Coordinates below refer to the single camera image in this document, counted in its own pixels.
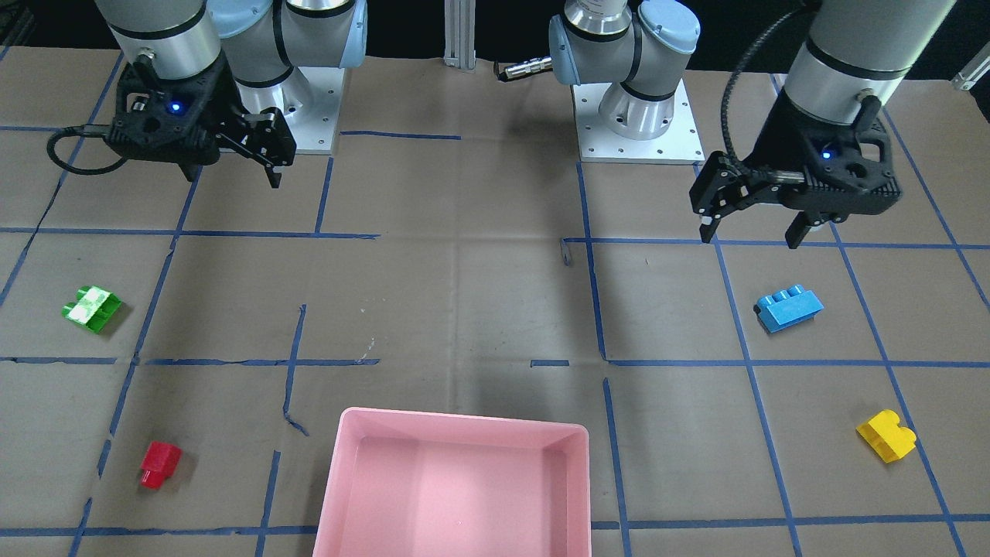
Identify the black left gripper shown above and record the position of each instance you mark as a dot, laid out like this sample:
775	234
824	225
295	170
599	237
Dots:
773	138

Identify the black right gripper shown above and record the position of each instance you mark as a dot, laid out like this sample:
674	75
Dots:
219	97

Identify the blue toy block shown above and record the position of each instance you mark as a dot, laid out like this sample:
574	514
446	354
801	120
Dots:
786	308

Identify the green toy block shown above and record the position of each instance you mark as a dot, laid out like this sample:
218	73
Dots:
92	309

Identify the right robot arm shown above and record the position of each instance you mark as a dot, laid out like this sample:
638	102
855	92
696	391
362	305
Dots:
186	36

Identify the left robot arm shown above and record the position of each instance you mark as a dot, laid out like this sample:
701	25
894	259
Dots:
853	48

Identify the pink plastic box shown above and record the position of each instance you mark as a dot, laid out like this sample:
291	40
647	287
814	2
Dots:
407	483

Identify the yellow toy block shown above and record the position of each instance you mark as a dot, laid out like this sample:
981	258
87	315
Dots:
886	436

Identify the red toy block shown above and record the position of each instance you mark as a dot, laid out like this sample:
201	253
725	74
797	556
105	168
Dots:
159	464

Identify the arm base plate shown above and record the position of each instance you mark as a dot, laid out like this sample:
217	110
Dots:
308	97
665	131

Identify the metal cable connector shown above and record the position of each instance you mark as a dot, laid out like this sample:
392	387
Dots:
523	69

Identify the aluminium frame post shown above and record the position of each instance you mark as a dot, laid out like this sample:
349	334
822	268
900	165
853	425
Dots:
459	49

